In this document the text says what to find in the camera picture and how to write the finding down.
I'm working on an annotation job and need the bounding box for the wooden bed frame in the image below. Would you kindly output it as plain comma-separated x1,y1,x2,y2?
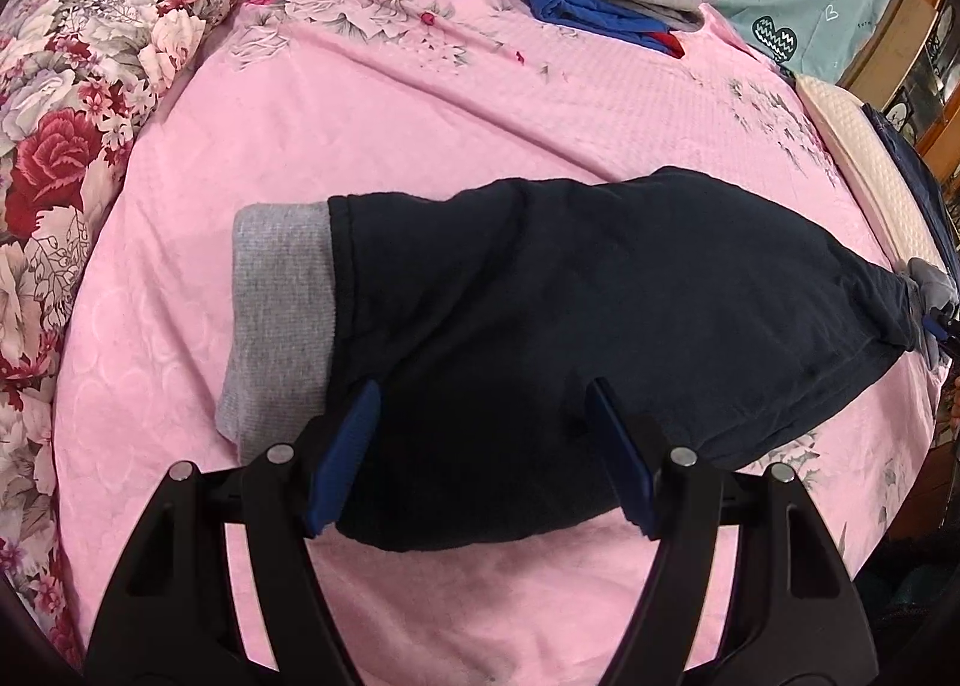
839,0,960,163

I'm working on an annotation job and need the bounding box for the dark blue denim garment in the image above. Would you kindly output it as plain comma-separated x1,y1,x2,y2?
862,104,958,281

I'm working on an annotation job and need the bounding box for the blue red folded garment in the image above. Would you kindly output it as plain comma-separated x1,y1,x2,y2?
526,0,685,59

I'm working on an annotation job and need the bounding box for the navy pant with grey cuff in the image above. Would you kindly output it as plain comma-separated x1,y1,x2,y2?
215,167,953,551

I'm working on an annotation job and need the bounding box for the pink floral bedsheet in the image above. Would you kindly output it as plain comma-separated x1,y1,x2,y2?
52,0,944,684

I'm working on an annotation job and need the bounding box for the cream quilted pillow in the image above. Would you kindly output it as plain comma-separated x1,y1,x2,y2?
796,75,947,271

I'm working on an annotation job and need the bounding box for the red floral pillow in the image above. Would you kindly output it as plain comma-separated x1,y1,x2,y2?
2,0,236,668

